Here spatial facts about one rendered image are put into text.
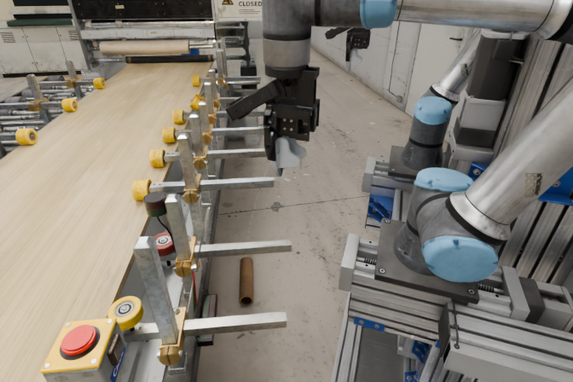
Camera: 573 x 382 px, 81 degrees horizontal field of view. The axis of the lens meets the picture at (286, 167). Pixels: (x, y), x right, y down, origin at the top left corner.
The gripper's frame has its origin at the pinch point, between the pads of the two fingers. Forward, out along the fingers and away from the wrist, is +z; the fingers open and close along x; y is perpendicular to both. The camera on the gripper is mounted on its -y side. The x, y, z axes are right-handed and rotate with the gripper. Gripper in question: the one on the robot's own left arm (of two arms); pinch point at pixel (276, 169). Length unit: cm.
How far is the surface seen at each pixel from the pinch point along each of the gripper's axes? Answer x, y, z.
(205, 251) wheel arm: 16, -31, 46
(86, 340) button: -35.6, -13.6, 8.5
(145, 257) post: -13.3, -24.7, 18.7
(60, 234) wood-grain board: 4, -78, 42
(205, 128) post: 78, -65, 32
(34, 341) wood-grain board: -26, -51, 42
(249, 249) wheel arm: 22, -18, 46
